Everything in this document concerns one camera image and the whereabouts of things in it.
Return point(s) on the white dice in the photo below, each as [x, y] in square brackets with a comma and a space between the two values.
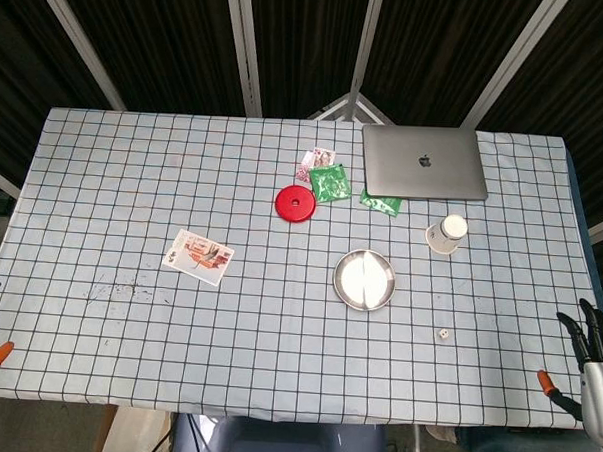
[443, 334]

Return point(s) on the pink patterned packet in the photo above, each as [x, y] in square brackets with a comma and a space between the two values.
[304, 168]

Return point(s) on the red round plastic disc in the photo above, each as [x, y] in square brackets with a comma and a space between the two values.
[295, 211]

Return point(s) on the illustrated postcard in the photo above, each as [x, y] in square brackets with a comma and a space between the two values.
[198, 256]

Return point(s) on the grey closed laptop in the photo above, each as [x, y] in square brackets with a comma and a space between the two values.
[424, 176]

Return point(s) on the brown cardboard box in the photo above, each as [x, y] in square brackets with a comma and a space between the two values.
[127, 436]

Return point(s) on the white triangular frame brace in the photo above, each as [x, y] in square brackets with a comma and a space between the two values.
[351, 105]

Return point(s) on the blue checkered tablecloth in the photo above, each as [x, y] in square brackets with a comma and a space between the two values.
[227, 333]

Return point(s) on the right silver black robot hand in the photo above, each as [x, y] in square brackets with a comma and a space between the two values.
[597, 394]

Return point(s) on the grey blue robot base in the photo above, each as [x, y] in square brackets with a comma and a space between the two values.
[282, 443]

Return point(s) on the green foil packet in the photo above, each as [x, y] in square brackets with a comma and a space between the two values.
[331, 183]
[382, 205]

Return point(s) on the silver metal plate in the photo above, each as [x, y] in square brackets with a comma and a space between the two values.
[364, 280]

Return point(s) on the white frame post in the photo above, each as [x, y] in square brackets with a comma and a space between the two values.
[245, 48]
[79, 41]
[365, 48]
[514, 60]

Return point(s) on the white paper cup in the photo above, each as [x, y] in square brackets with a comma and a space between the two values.
[446, 237]

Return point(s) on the queen playing card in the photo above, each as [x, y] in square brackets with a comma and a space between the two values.
[324, 158]

